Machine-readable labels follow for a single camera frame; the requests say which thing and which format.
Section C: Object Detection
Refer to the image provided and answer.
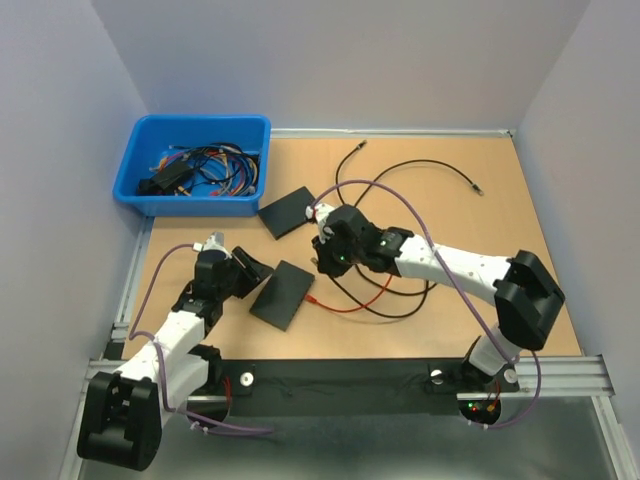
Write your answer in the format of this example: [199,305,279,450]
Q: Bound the tangled cables in bin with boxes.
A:
[137,142,263,197]

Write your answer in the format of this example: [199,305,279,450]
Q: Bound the long black cable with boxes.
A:
[319,140,431,321]

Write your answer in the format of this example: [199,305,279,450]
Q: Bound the red ethernet cable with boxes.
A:
[305,274,394,314]

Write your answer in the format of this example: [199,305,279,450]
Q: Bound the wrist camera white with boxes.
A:
[191,232,228,254]
[305,203,335,225]

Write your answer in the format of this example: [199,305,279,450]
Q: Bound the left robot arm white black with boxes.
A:
[76,245,274,471]

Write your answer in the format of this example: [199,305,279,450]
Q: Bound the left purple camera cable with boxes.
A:
[128,242,275,436]

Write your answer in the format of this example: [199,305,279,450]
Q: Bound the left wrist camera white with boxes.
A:
[191,232,228,254]

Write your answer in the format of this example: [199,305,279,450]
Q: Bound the black base mat strip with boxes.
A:
[164,357,521,419]

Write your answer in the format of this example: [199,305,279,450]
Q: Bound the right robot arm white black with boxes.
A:
[305,203,565,390]

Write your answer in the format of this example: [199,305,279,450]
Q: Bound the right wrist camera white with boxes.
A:
[305,203,335,225]

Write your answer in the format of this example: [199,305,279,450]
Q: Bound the black network switch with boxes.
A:
[258,186,314,240]
[249,261,315,331]

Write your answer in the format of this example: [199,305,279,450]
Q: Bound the blue plastic bin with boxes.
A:
[113,114,271,217]

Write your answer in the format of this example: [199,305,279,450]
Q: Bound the aluminium frame rail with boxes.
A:
[59,214,621,480]

